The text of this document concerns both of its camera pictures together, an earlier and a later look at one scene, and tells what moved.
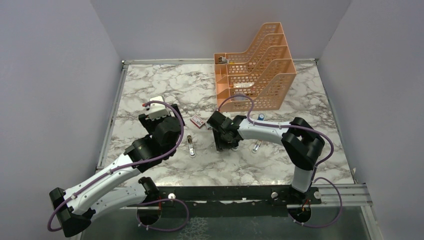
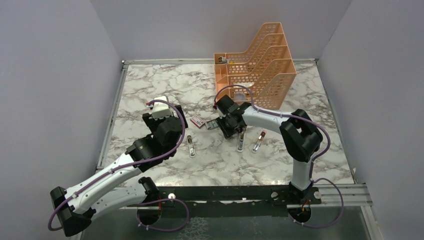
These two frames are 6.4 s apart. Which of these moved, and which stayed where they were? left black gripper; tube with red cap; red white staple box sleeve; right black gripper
Moved: right black gripper
Stayed: left black gripper; red white staple box sleeve; tube with red cap
